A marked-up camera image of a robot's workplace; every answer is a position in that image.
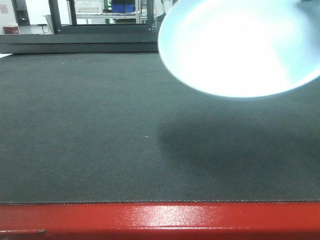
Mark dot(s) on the black round stool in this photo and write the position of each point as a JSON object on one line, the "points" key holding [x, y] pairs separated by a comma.
{"points": [[43, 28]]}

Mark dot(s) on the dark grey fabric mat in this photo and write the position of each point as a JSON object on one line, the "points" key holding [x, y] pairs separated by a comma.
{"points": [[102, 128]]}

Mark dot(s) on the red box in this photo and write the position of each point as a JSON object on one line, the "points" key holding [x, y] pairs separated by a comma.
{"points": [[11, 30]]}

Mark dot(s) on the red metal front edge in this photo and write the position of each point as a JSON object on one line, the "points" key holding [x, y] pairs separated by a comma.
{"points": [[161, 221]]}

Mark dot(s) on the light blue round tray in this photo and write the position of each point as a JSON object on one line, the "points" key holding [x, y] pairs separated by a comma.
{"points": [[242, 48]]}

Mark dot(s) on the black metal frame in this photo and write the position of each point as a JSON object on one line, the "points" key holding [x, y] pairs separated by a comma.
{"points": [[94, 17]]}

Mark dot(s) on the white humanoid robot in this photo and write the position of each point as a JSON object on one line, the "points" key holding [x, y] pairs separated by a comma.
{"points": [[162, 7]]}

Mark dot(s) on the blue storage bin on rack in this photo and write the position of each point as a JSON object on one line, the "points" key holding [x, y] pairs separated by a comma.
{"points": [[123, 8]]}

